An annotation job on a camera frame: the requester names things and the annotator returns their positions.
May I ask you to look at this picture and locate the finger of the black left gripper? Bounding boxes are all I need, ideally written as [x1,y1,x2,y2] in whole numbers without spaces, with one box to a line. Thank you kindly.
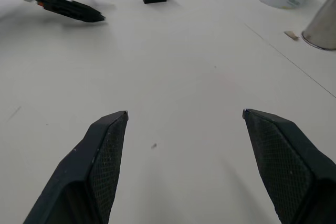
[43,0,107,23]

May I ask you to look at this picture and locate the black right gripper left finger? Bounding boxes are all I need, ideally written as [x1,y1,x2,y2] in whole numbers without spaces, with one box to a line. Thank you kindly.
[23,110,130,224]

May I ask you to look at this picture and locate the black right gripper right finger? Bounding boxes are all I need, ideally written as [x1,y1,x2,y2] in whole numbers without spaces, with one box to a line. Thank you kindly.
[242,108,336,224]

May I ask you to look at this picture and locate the small beige tape scrap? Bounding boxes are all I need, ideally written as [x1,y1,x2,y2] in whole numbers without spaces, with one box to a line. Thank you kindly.
[284,30,300,41]

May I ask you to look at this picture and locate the silver metal cone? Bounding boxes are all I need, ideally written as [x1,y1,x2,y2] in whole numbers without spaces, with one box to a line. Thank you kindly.
[301,0,336,51]

